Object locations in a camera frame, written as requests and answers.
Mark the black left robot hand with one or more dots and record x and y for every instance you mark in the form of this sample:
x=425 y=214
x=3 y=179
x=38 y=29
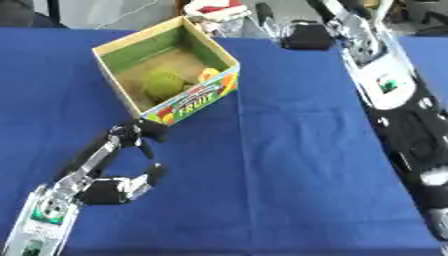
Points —
x=105 y=191

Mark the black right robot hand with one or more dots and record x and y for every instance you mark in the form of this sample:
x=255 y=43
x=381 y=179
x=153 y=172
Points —
x=306 y=36

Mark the silver and black right robot arm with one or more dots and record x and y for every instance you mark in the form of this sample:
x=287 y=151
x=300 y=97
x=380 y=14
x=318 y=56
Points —
x=408 y=133

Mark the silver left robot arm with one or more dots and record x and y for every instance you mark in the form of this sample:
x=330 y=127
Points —
x=41 y=220

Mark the tan cardboard box green inside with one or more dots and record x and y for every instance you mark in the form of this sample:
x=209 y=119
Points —
x=192 y=100

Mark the red and white soft object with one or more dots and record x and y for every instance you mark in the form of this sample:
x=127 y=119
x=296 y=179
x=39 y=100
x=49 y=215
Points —
x=219 y=11

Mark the yellow orange toy fruit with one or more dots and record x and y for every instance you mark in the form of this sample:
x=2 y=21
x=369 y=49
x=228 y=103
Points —
x=207 y=74

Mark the green round toy fruit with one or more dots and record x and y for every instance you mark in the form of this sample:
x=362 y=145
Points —
x=162 y=84

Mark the dark equipment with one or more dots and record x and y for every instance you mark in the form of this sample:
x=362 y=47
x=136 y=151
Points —
x=429 y=16

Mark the dark chair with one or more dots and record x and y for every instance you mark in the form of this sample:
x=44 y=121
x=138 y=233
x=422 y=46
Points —
x=23 y=15

